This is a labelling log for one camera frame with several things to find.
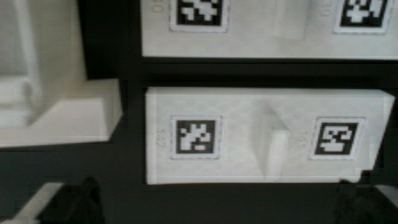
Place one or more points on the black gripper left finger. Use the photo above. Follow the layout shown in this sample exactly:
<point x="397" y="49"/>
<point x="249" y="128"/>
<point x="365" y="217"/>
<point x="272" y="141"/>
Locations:
<point x="75" y="207"/>

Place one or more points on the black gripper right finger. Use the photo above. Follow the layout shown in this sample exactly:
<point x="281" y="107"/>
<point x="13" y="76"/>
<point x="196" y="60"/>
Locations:
<point x="366" y="202"/>

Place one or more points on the white cabinet body box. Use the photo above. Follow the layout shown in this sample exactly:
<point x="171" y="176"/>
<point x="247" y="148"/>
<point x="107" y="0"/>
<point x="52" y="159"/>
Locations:
<point x="59" y="108"/>

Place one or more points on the white cabinet door panel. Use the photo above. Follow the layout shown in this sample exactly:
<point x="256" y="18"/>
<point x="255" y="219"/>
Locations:
<point x="295" y="29"/>
<point x="256" y="135"/>

